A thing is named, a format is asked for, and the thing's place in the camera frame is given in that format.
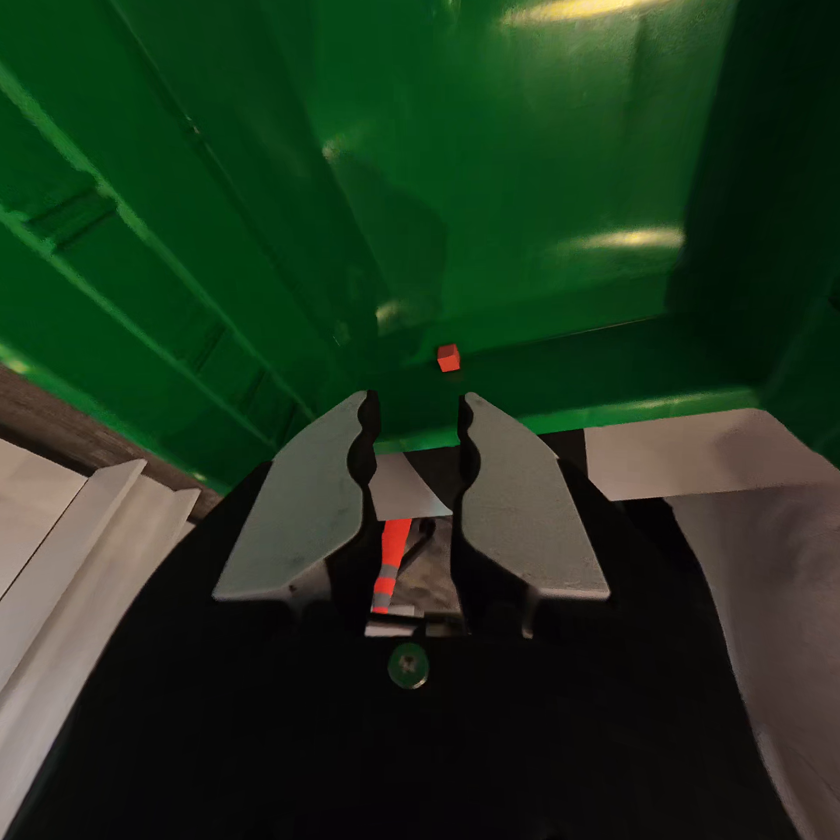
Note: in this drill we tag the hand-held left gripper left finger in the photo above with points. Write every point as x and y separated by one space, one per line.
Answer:
302 505

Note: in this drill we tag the small red cube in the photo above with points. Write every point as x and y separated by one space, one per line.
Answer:
449 358

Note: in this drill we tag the green plastic bin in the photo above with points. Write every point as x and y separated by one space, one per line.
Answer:
328 164

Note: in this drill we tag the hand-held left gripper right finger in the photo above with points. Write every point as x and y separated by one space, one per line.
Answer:
525 512

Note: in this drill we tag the white board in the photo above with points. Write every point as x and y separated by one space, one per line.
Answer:
65 558

